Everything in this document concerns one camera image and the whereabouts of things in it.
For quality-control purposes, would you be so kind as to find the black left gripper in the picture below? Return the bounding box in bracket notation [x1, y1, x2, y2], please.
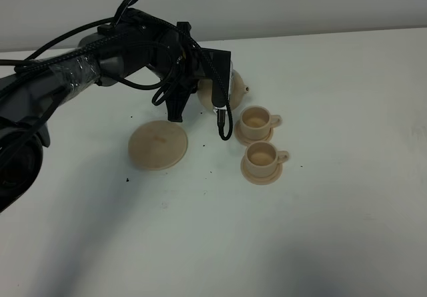
[151, 42, 210, 122]

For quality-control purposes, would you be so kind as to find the beige teapot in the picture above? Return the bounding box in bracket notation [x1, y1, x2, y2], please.
[197, 69, 250, 112]

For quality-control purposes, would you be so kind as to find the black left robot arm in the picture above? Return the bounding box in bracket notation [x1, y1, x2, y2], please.
[1, 8, 216, 209]

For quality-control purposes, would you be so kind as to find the beige teapot saucer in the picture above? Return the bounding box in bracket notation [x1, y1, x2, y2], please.
[128, 120, 188, 170]

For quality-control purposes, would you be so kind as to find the beige far cup saucer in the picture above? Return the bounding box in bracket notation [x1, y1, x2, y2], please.
[234, 120, 274, 146]

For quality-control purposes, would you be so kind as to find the beige cup saucer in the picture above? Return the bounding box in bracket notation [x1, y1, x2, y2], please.
[234, 120, 274, 146]
[240, 159, 283, 186]

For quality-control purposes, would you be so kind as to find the beige far teacup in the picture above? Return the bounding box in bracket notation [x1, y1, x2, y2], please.
[240, 106, 282, 141]

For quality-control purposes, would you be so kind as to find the beige teacup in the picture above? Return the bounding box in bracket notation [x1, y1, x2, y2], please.
[244, 141, 290, 178]
[240, 106, 282, 141]

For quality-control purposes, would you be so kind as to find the beige near teacup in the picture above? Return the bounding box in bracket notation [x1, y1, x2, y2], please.
[244, 141, 290, 178]

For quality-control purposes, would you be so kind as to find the beige near cup saucer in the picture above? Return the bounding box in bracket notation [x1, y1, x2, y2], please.
[240, 159, 283, 186]

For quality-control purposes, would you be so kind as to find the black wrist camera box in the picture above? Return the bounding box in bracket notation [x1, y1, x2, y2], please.
[197, 48, 233, 111]

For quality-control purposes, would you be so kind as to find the black braided camera cable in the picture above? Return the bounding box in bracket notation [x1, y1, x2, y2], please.
[0, 16, 234, 141]

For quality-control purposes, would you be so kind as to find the black smooth arm cable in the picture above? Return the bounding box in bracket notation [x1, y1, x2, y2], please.
[111, 0, 187, 93]

